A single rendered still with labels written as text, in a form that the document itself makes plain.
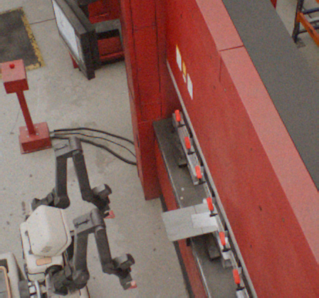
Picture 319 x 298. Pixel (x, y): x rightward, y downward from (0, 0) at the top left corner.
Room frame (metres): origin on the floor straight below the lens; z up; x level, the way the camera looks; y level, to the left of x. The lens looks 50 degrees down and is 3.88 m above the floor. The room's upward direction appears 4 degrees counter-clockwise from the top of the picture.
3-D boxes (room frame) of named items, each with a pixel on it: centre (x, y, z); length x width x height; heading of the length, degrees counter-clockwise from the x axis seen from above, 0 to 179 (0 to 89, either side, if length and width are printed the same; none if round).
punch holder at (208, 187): (1.83, -0.28, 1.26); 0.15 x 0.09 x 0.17; 11
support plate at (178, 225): (1.78, -0.14, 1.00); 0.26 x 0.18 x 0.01; 101
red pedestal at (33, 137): (3.24, 0.99, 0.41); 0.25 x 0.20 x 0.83; 101
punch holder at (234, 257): (1.44, -0.35, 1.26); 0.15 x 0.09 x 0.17; 11
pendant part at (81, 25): (2.87, 0.43, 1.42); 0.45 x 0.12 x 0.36; 25
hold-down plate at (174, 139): (2.38, -0.11, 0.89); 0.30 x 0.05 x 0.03; 11
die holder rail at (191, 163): (2.34, -0.18, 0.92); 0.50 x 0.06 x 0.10; 11
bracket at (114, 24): (3.03, 0.23, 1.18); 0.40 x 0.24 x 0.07; 11
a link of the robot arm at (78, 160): (1.86, 0.39, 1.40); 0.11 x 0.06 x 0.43; 15
